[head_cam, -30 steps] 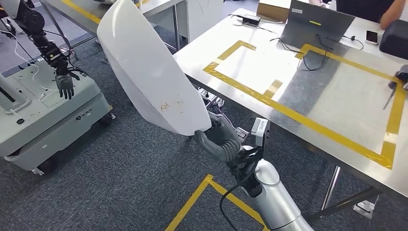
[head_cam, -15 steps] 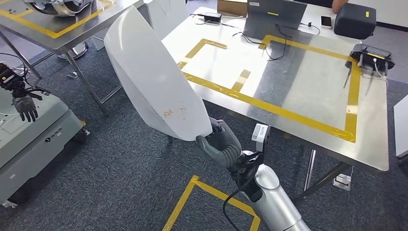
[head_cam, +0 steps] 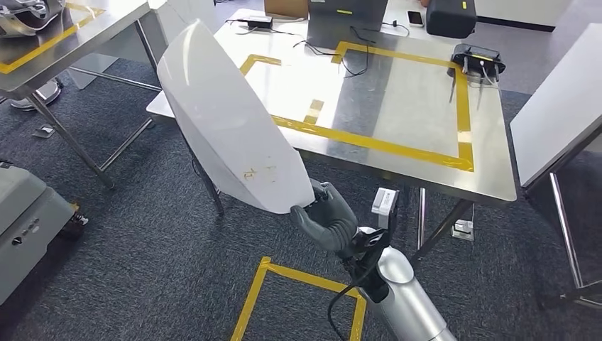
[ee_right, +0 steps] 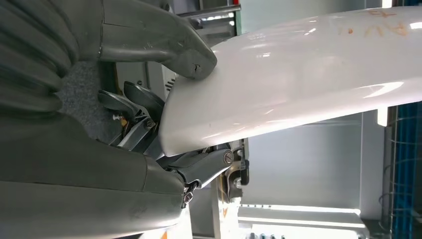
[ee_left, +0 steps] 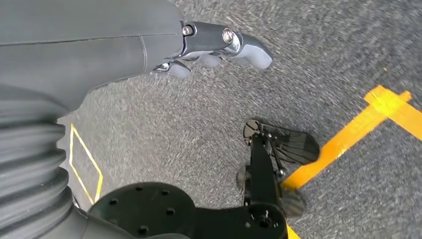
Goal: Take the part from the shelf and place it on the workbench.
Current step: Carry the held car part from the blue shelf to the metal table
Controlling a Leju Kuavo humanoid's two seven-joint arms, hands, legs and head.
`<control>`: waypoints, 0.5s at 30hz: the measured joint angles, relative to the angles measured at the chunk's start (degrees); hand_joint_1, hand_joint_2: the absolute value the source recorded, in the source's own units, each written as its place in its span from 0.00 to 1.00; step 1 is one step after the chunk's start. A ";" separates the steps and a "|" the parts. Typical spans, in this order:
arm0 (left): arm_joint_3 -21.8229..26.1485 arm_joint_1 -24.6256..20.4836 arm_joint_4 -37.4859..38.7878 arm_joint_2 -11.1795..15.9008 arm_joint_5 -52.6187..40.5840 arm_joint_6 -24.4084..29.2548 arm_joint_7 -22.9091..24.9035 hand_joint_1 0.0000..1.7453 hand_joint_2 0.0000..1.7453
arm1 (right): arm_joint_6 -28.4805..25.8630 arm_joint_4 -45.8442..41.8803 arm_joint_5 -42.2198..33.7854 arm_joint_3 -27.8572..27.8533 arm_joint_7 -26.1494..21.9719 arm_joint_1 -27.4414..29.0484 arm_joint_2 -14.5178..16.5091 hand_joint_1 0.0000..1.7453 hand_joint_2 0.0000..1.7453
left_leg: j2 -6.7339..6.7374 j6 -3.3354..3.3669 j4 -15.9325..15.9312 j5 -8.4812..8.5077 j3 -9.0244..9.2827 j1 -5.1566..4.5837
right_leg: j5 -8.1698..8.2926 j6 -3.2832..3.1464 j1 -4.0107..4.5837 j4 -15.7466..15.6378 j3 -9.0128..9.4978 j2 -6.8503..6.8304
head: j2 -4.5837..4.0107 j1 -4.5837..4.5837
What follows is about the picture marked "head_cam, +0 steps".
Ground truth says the white plastic shell part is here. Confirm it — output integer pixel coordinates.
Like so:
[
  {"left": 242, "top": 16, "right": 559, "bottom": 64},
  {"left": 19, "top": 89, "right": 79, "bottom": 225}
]
[{"left": 156, "top": 18, "right": 316, "bottom": 215}]

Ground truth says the steel workbench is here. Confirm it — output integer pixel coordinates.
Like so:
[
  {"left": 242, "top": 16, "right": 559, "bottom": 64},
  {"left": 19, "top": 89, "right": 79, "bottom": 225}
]
[{"left": 146, "top": 6, "right": 518, "bottom": 267}]

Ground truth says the shiny silver metal part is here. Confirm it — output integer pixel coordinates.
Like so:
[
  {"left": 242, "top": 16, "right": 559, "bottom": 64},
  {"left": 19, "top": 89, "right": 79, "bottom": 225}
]
[{"left": 0, "top": 0, "right": 67, "bottom": 38}]

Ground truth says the yellow floor tape square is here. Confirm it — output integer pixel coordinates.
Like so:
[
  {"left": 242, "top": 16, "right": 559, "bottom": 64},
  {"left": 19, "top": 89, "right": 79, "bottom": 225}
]
[{"left": 229, "top": 256, "right": 368, "bottom": 341}]

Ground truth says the grey laptop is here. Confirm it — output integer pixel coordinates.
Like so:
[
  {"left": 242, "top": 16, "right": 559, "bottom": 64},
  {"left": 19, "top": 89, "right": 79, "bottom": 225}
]
[{"left": 306, "top": 0, "right": 390, "bottom": 50}]

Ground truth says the black power adapter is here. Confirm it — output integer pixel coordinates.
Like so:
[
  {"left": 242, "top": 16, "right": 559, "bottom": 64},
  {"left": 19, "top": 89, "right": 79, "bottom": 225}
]
[{"left": 246, "top": 15, "right": 275, "bottom": 30}]

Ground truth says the brown cardboard box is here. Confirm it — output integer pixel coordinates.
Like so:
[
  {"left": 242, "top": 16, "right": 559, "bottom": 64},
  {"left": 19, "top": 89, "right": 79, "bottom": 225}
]
[{"left": 263, "top": 0, "right": 310, "bottom": 21}]

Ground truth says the white desk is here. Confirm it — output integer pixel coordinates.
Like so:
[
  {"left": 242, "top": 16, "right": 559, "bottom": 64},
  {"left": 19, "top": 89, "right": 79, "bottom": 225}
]
[{"left": 148, "top": 0, "right": 218, "bottom": 48}]

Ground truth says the black remote controller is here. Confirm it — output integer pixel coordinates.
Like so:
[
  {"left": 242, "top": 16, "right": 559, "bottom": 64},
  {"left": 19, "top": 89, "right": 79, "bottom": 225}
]
[{"left": 447, "top": 43, "right": 508, "bottom": 112}]

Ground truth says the black carrying case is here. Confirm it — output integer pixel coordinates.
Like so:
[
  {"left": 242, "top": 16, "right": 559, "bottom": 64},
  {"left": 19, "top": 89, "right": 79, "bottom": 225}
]
[{"left": 425, "top": 0, "right": 478, "bottom": 40}]

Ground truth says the steel table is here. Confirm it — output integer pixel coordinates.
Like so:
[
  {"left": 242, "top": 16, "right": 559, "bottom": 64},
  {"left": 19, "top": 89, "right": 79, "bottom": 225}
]
[
  {"left": 0, "top": 0, "right": 163, "bottom": 190},
  {"left": 510, "top": 22, "right": 602, "bottom": 312}
]

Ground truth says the chrome round base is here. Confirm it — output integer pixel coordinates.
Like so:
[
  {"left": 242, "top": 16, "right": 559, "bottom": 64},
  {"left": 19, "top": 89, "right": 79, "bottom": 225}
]
[{"left": 9, "top": 77, "right": 63, "bottom": 112}]

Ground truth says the large yellow tape frame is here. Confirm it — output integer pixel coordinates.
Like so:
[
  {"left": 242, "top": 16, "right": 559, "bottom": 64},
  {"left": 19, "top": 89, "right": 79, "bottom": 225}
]
[{"left": 271, "top": 40, "right": 475, "bottom": 173}]

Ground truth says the pale wrist camera on bracket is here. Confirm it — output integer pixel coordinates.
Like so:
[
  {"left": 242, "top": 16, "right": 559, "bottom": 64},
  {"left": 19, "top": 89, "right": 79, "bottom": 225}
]
[{"left": 336, "top": 188, "right": 400, "bottom": 264}]

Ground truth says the black laptop power cable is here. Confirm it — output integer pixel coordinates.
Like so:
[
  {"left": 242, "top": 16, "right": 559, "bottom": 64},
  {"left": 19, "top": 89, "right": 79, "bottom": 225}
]
[{"left": 271, "top": 26, "right": 373, "bottom": 79}]

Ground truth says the small yellow tape frame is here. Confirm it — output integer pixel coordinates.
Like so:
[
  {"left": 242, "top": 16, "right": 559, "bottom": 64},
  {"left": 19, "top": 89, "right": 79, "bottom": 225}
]
[{"left": 239, "top": 53, "right": 283, "bottom": 76}]

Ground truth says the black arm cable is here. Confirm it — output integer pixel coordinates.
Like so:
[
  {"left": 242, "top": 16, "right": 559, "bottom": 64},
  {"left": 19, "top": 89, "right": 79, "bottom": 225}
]
[{"left": 327, "top": 263, "right": 382, "bottom": 341}]

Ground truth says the black adapter mains cable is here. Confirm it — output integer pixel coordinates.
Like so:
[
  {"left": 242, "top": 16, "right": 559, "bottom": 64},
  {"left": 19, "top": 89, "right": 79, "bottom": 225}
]
[{"left": 224, "top": 18, "right": 250, "bottom": 36}]

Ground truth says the black cable with plug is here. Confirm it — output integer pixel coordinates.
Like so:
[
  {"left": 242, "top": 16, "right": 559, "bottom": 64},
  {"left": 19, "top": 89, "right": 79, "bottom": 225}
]
[{"left": 381, "top": 19, "right": 411, "bottom": 38}]

